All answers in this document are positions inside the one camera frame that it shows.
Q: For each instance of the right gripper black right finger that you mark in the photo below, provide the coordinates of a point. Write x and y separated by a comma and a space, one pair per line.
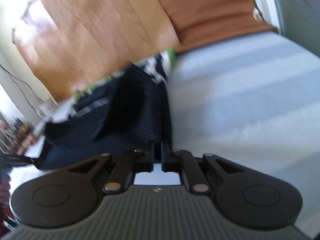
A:
244, 196

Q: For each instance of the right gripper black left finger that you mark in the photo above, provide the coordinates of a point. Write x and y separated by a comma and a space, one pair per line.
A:
70, 194

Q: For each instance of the navy green striped small garment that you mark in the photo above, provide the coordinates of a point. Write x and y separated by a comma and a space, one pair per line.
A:
129, 111

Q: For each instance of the person's left hand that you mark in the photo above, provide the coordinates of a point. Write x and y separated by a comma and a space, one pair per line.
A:
5, 190

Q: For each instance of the white enamel mug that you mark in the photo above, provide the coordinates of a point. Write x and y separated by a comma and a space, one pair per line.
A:
47, 106

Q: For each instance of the blue striped bed sheet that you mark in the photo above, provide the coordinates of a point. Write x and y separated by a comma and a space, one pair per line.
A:
252, 100

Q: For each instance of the wooden headboard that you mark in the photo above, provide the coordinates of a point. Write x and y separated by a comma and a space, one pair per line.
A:
69, 44

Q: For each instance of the brown cushion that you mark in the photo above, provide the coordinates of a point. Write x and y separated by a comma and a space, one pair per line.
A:
198, 23

